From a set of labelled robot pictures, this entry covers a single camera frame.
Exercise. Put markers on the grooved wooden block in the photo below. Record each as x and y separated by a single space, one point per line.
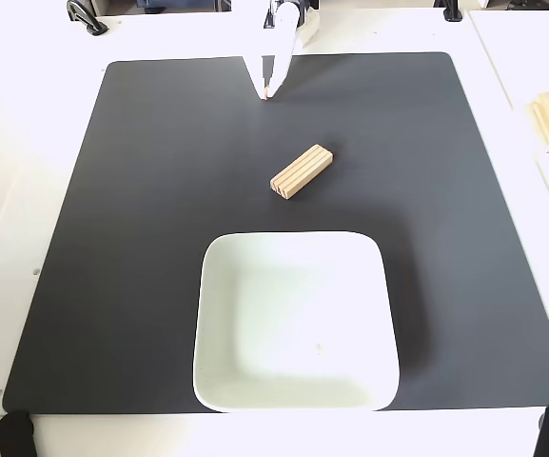
302 171

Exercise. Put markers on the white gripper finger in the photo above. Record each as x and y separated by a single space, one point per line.
283 38
255 71

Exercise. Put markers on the black mat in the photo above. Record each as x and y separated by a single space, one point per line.
136 214

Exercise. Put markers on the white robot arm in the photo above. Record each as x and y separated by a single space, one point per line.
308 28

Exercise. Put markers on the white square plate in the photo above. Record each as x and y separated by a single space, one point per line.
298 323

